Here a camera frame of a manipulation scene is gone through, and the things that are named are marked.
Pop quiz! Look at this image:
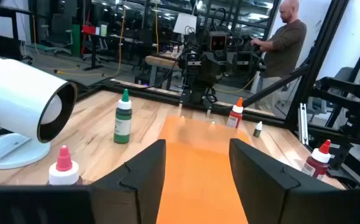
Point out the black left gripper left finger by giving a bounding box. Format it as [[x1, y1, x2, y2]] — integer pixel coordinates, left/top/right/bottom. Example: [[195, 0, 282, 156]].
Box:
[[89, 139, 167, 224]]

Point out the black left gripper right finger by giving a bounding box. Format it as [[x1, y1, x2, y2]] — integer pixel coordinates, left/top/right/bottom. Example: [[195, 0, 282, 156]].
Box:
[[229, 138, 348, 224]]

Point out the orange-capped food coloring bottle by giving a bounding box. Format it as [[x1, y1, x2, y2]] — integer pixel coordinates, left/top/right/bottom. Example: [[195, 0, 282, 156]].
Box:
[[226, 97, 245, 129]]

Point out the red-capped food coloring bottle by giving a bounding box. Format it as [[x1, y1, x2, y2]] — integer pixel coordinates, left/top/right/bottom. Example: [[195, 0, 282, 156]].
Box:
[[301, 139, 332, 181]]

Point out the green-capped food coloring bottle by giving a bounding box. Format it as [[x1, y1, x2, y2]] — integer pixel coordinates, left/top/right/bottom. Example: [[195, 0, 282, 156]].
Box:
[[113, 88, 133, 144]]

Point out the pink-capped food coloring bottle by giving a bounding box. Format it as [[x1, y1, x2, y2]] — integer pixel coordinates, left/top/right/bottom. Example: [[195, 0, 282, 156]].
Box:
[[48, 145, 84, 187]]

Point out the white paper sign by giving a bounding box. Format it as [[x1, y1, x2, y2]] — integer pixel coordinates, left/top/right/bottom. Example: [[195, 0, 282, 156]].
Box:
[[173, 12, 198, 35]]

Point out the wooden desk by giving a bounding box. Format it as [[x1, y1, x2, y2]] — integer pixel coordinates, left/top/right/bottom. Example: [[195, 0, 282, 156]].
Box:
[[144, 54, 183, 91]]

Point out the white cap right of mat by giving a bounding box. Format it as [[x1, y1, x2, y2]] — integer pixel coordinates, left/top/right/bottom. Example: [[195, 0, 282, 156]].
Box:
[[252, 121, 264, 138]]

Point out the person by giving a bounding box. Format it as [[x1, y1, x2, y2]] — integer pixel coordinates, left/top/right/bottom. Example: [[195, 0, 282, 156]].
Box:
[[249, 0, 308, 111]]

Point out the translucent orange plastic tray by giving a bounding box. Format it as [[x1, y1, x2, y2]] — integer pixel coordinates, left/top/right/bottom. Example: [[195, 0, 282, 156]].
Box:
[[156, 115, 251, 224]]

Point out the red box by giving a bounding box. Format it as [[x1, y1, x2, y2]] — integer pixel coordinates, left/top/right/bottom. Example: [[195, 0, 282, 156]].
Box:
[[81, 24, 97, 35]]

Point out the green bin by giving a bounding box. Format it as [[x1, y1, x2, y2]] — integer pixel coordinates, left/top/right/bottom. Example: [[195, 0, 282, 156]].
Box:
[[71, 24, 81, 57]]

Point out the grey office chair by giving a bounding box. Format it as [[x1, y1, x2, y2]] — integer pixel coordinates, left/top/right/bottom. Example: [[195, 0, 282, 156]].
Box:
[[41, 14, 73, 55]]

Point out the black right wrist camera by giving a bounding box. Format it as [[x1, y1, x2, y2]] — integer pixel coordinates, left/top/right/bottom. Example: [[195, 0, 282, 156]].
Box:
[[210, 30, 229, 52]]

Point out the grey metal bracket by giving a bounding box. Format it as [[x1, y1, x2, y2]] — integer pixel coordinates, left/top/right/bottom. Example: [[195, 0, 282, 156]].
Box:
[[298, 103, 308, 146]]

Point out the long yellow cable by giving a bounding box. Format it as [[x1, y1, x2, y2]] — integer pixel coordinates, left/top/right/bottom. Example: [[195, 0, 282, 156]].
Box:
[[55, 4, 127, 78]]

